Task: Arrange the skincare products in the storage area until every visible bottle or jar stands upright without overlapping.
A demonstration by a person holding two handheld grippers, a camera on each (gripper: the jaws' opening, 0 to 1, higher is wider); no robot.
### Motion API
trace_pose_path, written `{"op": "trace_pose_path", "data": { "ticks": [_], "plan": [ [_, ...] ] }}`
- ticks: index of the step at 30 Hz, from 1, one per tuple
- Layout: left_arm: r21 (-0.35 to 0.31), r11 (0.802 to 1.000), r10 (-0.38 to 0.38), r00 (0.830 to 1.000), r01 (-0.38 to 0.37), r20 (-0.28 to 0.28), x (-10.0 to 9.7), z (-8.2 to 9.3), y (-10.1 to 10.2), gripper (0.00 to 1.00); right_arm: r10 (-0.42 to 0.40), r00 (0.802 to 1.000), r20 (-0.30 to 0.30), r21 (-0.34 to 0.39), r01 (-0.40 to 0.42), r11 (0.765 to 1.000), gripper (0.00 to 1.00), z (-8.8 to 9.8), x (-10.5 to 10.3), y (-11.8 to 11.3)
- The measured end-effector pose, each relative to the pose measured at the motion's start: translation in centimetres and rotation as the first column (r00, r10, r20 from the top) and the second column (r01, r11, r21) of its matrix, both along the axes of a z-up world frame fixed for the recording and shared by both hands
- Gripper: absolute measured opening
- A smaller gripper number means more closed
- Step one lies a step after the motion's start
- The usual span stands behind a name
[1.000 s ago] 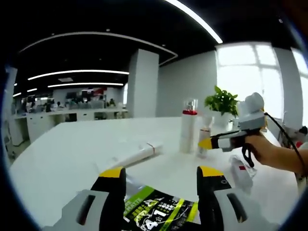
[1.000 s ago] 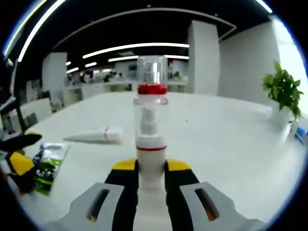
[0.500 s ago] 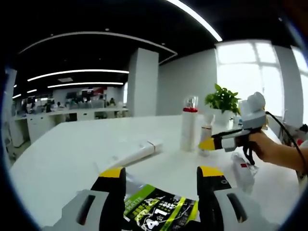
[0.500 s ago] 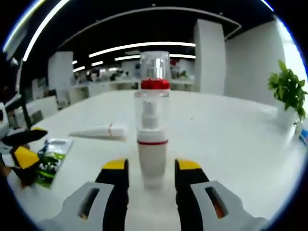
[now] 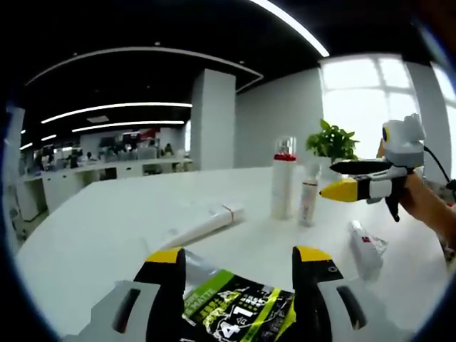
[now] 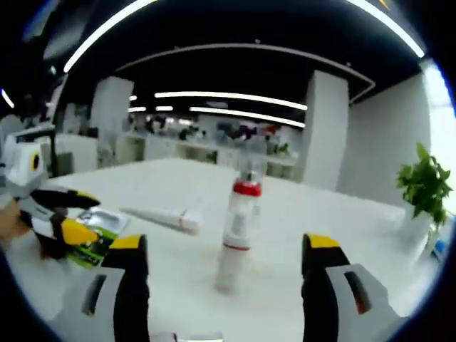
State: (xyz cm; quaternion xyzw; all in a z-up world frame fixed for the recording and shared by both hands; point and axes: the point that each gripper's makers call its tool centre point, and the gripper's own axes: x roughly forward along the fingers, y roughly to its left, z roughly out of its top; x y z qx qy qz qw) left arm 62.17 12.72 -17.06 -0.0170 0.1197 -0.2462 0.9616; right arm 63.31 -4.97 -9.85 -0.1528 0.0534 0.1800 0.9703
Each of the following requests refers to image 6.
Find red-capped skincare bottle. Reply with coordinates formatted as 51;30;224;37
214;157;267;294

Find green skincare sachet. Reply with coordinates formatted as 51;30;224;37
65;227;120;269

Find row of white office desks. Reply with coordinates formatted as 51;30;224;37
117;133;300;179

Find silver skincare sachet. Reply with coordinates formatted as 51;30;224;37
76;207;131;237

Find blue box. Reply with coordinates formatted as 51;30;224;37
432;237;452;264

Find long curved ceiling light strip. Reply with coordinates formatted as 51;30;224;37
63;0;163;73

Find green plant in white pot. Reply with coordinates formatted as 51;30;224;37
396;142;454;250

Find person's left hand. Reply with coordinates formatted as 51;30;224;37
0;202;35;247

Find straight ceiling light strip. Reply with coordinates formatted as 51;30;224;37
190;105;306;128
155;91;308;110

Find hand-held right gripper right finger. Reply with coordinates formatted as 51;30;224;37
301;233;410;342

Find white skincare tube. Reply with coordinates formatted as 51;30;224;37
119;206;204;237

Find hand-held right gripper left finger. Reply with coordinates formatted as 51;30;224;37
46;234;150;342

